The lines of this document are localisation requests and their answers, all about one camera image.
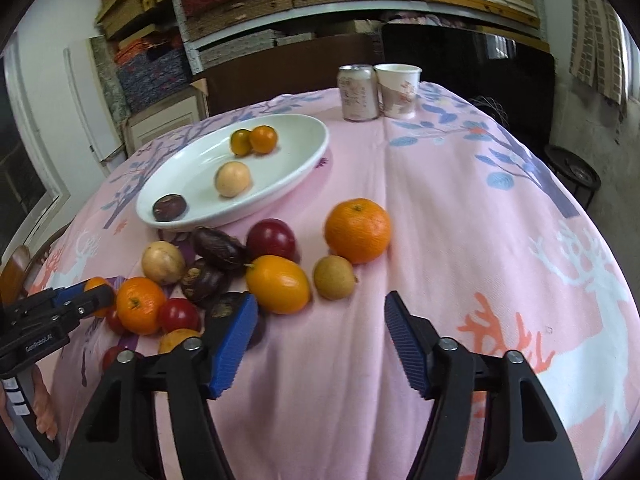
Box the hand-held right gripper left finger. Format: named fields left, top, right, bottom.
left=60, top=292, right=259, bottom=480

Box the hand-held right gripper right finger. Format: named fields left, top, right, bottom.
left=384, top=291, right=583, bottom=480

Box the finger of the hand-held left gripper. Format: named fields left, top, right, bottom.
left=47, top=286, right=117, bottom=325
left=20, top=280, right=101, bottom=312

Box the small orange tangerine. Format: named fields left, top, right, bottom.
left=84, top=276, right=115, bottom=318

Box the red cherry tomato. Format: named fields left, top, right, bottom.
left=158, top=298, right=202, bottom=333
left=101, top=345, right=132, bottom=373
left=104, top=305, right=128, bottom=336

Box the medium orange mandarin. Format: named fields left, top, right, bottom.
left=115, top=276, right=167, bottom=336

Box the yellow spotted fruit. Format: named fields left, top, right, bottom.
left=158, top=328, right=202, bottom=356

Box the yellow orange oval fruit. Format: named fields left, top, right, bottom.
left=244, top=255, right=312, bottom=316

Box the yellowish beige round fruit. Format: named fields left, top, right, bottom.
left=141, top=241, right=187, bottom=285

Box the tan round longan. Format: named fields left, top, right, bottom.
left=313, top=255, right=359, bottom=301

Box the large orange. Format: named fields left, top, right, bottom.
left=324, top=198, right=392, bottom=265

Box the white oval plate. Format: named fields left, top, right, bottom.
left=136, top=113, right=331, bottom=230

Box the person's left hand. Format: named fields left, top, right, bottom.
left=30, top=362, right=58, bottom=443

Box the wooden chair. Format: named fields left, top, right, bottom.
left=0, top=245, right=38, bottom=306

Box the red plum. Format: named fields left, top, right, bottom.
left=245, top=218, right=298, bottom=263

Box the white framed window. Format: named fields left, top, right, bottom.
left=0, top=30, right=71, bottom=261

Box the pink printed tablecloth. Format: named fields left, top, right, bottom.
left=25, top=82, right=640, bottom=480

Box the round beige passion fruit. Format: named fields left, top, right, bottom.
left=214, top=161, right=252, bottom=198

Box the white framed panel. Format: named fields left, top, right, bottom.
left=122, top=85, right=208, bottom=161

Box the white leaning board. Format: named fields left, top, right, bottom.
left=62, top=37, right=126, bottom=161

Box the round black metal stand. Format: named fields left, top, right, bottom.
left=542, top=144, right=601, bottom=208

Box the pile of yellow and blue boxes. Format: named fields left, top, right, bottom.
left=95, top=0, right=193, bottom=116

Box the white paper cup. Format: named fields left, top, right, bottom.
left=374, top=63, right=423, bottom=120

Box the pink drink can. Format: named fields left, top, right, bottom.
left=337, top=63, right=381, bottom=122

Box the brown wooden board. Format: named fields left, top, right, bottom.
left=192, top=60, right=386, bottom=118

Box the white metal shelf unit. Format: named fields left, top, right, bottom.
left=162, top=0, right=551, bottom=78

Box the black glass panel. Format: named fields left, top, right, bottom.
left=381, top=22, right=557, bottom=148

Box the pink cloth bundle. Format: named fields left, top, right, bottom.
left=385, top=10, right=476, bottom=28

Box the hanging checkered cloth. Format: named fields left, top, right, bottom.
left=567, top=0, right=631, bottom=118

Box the black wire tangle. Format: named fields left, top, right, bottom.
left=470, top=94, right=511, bottom=126

